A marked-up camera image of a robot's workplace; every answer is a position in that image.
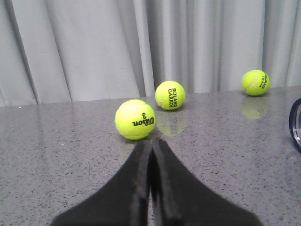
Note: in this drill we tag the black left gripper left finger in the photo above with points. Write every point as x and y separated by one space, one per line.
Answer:
122 201

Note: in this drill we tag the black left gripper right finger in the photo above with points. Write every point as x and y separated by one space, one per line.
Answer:
180 199

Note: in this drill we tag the white plastic tennis ball can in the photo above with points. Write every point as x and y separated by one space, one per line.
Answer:
295 124

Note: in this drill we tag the Wilson 3 tennis ball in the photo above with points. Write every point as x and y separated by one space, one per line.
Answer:
135 119

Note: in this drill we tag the Roland Garros tennis ball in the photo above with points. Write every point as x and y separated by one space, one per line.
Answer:
170 95

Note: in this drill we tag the Head Team tennis ball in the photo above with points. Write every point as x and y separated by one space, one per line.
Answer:
255 82

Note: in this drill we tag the grey pleated curtain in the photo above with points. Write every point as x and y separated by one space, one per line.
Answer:
55 51

